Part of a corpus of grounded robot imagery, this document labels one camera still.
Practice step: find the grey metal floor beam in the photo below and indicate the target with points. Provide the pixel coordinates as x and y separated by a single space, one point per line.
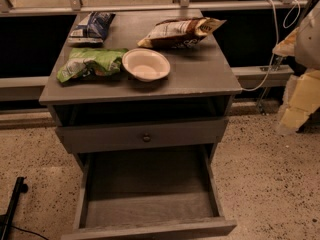
30 88

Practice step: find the grey wooden drawer cabinet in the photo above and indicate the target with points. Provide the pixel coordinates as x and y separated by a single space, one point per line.
200 85

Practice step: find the closed grey drawer with knob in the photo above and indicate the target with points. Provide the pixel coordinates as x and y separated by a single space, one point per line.
128 136

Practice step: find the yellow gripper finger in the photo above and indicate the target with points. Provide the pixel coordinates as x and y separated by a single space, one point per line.
300 100
287 46

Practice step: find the metal railing frame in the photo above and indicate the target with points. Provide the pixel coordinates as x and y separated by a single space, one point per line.
133 0

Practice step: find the brown chip bag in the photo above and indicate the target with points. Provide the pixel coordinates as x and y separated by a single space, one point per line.
180 33

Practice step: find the black stand base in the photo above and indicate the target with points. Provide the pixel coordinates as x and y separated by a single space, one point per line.
7 218

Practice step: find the green chip bag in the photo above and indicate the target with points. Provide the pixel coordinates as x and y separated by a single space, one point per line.
83 62

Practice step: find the open grey bottom drawer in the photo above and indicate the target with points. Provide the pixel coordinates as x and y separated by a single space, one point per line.
149 194

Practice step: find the blue chip bag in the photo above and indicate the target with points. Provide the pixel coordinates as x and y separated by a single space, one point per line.
92 29

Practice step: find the white paper bowl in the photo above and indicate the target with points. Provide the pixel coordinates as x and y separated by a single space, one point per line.
146 65

